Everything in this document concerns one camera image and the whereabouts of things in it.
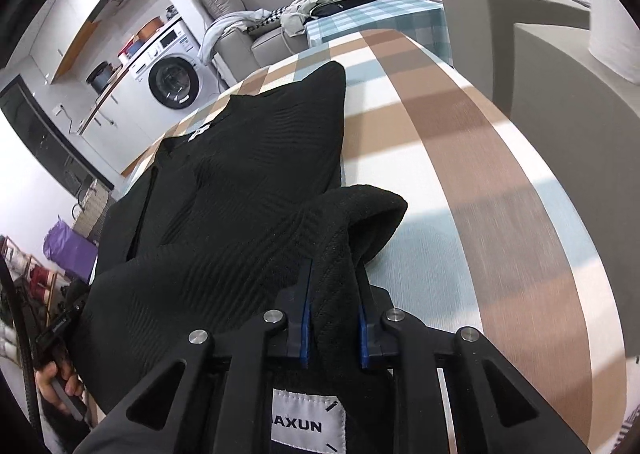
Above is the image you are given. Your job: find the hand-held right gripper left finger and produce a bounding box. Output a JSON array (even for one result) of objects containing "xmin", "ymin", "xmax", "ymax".
[{"xmin": 75, "ymin": 258, "xmax": 314, "ymax": 454}]

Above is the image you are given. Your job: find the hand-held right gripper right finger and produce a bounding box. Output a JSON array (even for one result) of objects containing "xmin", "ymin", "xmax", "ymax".
[{"xmin": 357, "ymin": 273, "xmax": 592, "ymax": 454}]

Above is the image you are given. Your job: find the black knit sweater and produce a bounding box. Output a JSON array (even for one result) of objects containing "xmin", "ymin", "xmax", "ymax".
[{"xmin": 67, "ymin": 60, "xmax": 409, "ymax": 454}]

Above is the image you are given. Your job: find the person's left hand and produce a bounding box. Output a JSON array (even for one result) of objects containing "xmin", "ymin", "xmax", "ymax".
[{"xmin": 35, "ymin": 361, "xmax": 84, "ymax": 414}]

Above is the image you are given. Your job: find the shoe rack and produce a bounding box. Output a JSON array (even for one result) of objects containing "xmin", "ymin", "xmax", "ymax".
[{"xmin": 0, "ymin": 234, "xmax": 68, "ymax": 362}]

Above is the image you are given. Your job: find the purple bag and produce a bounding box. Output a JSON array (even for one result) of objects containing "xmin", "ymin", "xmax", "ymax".
[{"xmin": 42, "ymin": 215, "xmax": 99, "ymax": 283}]

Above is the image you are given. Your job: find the grey slatted basket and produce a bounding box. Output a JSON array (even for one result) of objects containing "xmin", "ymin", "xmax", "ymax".
[{"xmin": 71, "ymin": 178, "xmax": 112, "ymax": 245}]

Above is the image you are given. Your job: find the brown blue plaid blanket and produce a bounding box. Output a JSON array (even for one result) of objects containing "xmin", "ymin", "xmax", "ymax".
[{"xmin": 120, "ymin": 28, "xmax": 627, "ymax": 454}]

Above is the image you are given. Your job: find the black built-in oven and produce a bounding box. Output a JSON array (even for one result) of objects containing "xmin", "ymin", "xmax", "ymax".
[{"xmin": 0, "ymin": 74, "xmax": 103, "ymax": 191}]

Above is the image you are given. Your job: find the black pot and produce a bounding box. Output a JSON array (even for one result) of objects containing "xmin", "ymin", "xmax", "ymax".
[{"xmin": 85, "ymin": 60, "xmax": 114, "ymax": 95}]

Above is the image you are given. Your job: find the white washing machine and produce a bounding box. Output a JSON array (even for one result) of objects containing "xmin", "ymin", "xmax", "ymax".
[{"xmin": 130, "ymin": 18, "xmax": 222, "ymax": 110}]

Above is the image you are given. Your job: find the grey sofa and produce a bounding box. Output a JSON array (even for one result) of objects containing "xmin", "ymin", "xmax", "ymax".
[{"xmin": 199, "ymin": 0, "xmax": 312, "ymax": 85}]

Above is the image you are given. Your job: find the white grey garment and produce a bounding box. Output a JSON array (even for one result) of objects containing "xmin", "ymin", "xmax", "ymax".
[{"xmin": 199, "ymin": 8, "xmax": 273, "ymax": 62}]

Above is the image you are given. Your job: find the blue checked cloth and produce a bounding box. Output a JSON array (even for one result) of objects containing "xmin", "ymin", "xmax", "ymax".
[{"xmin": 305, "ymin": 0, "xmax": 447, "ymax": 65}]

